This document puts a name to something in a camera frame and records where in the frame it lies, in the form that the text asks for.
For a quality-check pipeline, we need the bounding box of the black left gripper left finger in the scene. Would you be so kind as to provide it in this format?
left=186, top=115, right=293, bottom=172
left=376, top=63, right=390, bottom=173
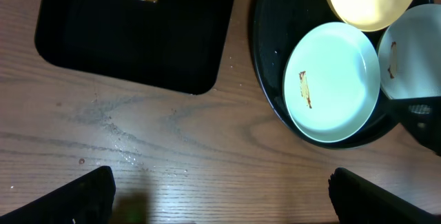
left=1, top=166, right=116, bottom=224

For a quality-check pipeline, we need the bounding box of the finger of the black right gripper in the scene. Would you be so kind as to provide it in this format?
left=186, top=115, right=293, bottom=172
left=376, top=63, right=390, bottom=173
left=385, top=96, right=440, bottom=156

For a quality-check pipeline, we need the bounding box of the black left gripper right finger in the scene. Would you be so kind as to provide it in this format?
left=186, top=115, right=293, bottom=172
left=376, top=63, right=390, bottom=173
left=328, top=167, right=440, bottom=224

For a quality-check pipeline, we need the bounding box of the pale green plate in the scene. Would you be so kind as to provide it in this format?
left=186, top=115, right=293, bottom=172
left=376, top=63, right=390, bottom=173
left=377, top=3, right=440, bottom=99

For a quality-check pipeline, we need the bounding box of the light blue plate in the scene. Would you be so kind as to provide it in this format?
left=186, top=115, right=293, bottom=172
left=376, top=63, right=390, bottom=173
left=283, top=22, right=380, bottom=143

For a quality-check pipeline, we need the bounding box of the black rectangular tray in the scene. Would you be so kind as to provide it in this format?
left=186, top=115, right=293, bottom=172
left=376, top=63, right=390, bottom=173
left=34, top=0, right=234, bottom=94

